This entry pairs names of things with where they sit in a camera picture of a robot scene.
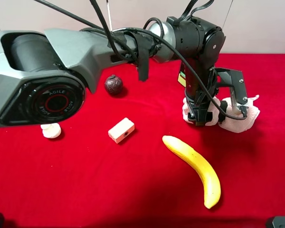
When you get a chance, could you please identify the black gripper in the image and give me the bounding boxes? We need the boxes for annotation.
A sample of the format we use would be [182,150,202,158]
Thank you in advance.
[181,57,248,126]

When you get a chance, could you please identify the pink towel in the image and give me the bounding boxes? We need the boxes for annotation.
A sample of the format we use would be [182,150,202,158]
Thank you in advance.
[181,94,261,133]

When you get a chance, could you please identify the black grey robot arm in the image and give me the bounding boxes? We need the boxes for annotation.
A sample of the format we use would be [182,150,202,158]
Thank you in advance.
[0,16,248,127]

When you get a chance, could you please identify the black object bottom right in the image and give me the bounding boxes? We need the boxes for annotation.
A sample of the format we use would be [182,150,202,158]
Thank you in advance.
[266,216,285,228]

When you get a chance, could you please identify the black pump bottle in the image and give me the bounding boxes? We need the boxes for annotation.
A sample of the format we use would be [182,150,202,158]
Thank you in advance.
[178,63,186,87]

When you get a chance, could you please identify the yellow banana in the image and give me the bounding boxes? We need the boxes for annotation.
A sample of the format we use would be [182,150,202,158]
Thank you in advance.
[162,135,221,209]

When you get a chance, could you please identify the dark purple ball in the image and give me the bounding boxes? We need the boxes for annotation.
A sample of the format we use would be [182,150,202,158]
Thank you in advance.
[104,75,123,95]

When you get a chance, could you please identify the beige wooden block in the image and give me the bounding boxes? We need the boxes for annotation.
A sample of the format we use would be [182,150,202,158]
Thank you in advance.
[108,117,135,143]

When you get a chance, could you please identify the red tablecloth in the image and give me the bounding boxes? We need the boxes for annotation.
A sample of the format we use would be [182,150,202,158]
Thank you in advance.
[0,54,285,228]

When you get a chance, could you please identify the white vertical pole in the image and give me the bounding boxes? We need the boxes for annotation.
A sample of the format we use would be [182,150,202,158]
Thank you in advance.
[106,0,113,31]

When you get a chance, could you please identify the white mushroom toy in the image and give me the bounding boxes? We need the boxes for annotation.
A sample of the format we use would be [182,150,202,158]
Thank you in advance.
[40,123,61,139]

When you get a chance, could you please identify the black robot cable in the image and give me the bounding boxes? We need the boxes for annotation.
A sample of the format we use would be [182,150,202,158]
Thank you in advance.
[35,0,248,121]

